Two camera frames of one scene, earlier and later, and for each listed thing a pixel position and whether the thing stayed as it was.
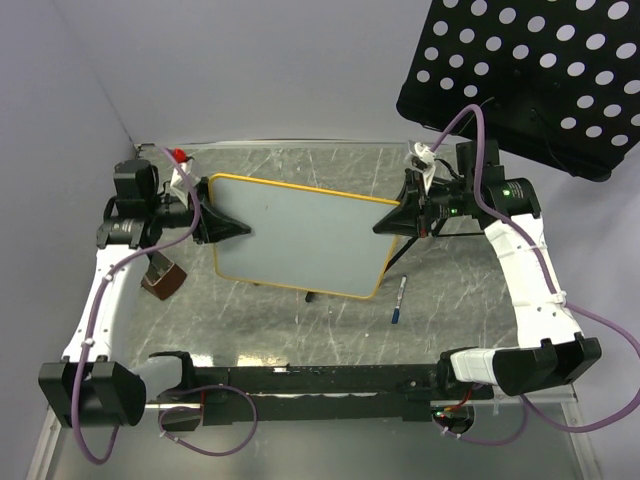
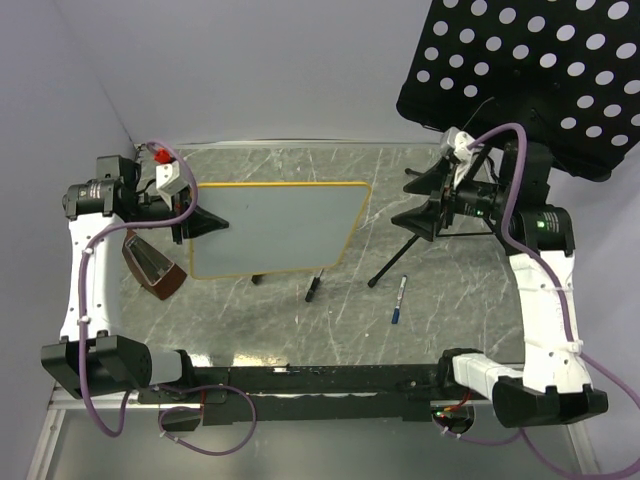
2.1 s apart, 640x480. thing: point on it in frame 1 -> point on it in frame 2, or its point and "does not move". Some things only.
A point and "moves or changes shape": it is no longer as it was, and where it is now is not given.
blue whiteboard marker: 397,309 does not move
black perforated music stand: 558,80 does not move
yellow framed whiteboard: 301,239 moves or changes shape
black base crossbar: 407,392 does not move
